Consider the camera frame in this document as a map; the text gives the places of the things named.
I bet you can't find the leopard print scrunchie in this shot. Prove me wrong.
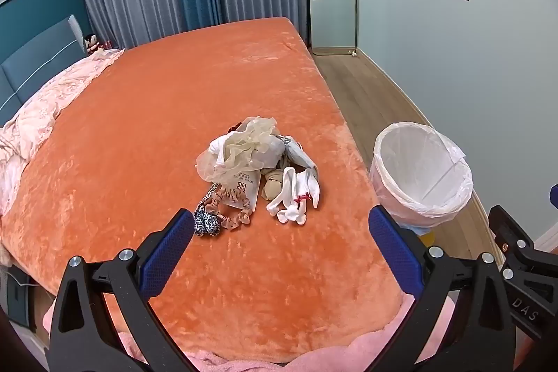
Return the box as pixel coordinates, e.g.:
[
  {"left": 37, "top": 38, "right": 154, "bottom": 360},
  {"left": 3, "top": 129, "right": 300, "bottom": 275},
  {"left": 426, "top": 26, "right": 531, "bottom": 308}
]
[{"left": 193, "top": 187, "right": 221, "bottom": 238}]

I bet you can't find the yellow bin with white liner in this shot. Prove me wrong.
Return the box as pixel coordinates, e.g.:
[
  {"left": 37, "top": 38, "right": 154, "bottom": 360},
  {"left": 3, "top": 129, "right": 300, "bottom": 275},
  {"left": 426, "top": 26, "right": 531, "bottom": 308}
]
[{"left": 368, "top": 121, "right": 474, "bottom": 231}]

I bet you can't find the tiger striped scrunchie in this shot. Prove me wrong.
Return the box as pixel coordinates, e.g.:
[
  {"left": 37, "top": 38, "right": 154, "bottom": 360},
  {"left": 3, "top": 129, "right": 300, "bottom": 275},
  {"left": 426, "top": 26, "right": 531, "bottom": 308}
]
[{"left": 207, "top": 187, "right": 254, "bottom": 230}]

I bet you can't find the small doll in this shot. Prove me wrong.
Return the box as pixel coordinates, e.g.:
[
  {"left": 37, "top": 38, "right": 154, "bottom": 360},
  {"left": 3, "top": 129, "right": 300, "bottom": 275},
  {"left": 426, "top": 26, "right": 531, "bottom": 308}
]
[{"left": 84, "top": 33, "right": 110, "bottom": 55}]

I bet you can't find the pink fleece cloth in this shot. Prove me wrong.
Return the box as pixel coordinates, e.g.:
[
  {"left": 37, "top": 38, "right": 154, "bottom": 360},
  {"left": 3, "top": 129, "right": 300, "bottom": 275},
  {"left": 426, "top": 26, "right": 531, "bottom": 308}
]
[{"left": 43, "top": 291, "right": 458, "bottom": 372}]

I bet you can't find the beige mesh scrunchie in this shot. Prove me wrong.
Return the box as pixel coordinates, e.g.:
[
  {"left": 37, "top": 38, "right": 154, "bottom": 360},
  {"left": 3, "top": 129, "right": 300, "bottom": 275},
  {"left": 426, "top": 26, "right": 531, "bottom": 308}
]
[{"left": 195, "top": 116, "right": 278, "bottom": 184}]

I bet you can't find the beige stocking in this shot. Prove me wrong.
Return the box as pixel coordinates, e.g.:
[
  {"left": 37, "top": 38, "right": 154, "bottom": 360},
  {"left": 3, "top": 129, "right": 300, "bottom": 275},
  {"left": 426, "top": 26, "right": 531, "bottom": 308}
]
[{"left": 261, "top": 167, "right": 291, "bottom": 203}]

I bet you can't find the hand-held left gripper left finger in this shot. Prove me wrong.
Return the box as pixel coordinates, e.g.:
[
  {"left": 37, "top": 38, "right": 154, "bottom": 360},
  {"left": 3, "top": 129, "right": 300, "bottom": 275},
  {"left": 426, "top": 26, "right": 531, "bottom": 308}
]
[{"left": 49, "top": 207, "right": 195, "bottom": 372}]

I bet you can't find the dark bedside cabinet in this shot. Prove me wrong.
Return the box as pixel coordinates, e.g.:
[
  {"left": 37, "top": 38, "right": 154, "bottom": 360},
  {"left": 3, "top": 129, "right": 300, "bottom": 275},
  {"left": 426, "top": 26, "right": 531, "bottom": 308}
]
[{"left": 0, "top": 263, "right": 40, "bottom": 333}]

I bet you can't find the white sock with red bow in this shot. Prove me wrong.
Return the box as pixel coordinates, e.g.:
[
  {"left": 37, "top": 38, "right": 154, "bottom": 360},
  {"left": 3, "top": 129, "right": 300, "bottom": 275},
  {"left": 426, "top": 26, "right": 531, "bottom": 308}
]
[
  {"left": 299, "top": 169, "right": 321, "bottom": 209},
  {"left": 266, "top": 167, "right": 308, "bottom": 225}
]

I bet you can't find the blue padded headboard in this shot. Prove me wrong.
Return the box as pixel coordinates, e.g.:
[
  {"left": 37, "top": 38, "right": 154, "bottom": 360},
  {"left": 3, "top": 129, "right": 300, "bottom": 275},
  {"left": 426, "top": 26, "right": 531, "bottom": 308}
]
[{"left": 0, "top": 15, "right": 90, "bottom": 124}]

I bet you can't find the orange plush blanket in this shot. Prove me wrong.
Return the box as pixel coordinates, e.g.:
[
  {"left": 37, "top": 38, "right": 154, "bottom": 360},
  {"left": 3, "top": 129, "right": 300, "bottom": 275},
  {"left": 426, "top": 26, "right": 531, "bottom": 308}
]
[{"left": 0, "top": 17, "right": 404, "bottom": 359}]

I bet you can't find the blue plastic bag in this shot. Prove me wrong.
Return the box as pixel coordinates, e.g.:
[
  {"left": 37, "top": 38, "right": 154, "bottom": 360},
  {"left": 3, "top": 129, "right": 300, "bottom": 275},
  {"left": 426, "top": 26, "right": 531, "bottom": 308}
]
[{"left": 399, "top": 221, "right": 432, "bottom": 235}]

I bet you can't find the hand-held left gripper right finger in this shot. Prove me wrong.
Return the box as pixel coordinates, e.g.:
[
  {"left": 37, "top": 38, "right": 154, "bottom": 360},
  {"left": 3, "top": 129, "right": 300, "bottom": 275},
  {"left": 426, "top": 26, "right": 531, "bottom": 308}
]
[{"left": 368, "top": 205, "right": 517, "bottom": 372}]

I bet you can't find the white paper bag red print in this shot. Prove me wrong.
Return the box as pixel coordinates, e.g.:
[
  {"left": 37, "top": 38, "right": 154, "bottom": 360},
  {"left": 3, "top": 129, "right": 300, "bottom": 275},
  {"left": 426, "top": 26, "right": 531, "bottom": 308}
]
[{"left": 209, "top": 169, "right": 262, "bottom": 209}]

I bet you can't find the pink floral quilt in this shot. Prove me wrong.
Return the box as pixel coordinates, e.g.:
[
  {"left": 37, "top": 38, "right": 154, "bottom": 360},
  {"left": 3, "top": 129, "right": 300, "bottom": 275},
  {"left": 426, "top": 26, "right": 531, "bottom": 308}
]
[{"left": 0, "top": 47, "right": 127, "bottom": 216}]

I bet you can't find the white grey plastic packet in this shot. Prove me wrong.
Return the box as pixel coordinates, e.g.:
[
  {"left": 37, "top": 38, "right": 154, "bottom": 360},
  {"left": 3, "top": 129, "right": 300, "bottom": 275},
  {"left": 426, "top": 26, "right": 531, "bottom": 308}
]
[{"left": 281, "top": 134, "right": 319, "bottom": 179}]

